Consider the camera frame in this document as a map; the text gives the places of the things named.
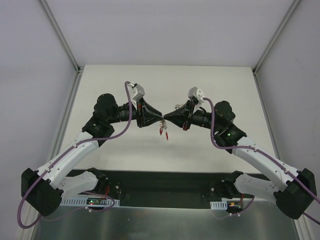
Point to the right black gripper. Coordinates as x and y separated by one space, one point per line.
188 115

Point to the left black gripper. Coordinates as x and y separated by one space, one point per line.
140 113

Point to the red tag key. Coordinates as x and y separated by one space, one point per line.
163 131

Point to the red handled key organizer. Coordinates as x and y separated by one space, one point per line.
163 124

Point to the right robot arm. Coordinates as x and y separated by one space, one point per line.
290 189

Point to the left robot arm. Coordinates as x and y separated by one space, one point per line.
45 188

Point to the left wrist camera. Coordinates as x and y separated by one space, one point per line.
136 91

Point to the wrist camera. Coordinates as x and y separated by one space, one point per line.
136 91
196 94

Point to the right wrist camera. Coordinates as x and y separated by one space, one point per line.
196 94

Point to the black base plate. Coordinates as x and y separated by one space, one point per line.
182 190

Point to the right white cable duct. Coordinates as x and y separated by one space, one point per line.
219 205

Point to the white cable duct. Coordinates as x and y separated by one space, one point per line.
219 205
87 201

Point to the left white cable duct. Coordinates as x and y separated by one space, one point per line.
87 201

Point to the left aluminium frame post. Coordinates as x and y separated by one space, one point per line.
59 34

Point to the aluminium frame post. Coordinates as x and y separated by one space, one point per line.
276 35
59 34

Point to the right aluminium frame post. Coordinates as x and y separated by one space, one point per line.
276 35

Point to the left aluminium rail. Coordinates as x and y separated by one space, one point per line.
25 211

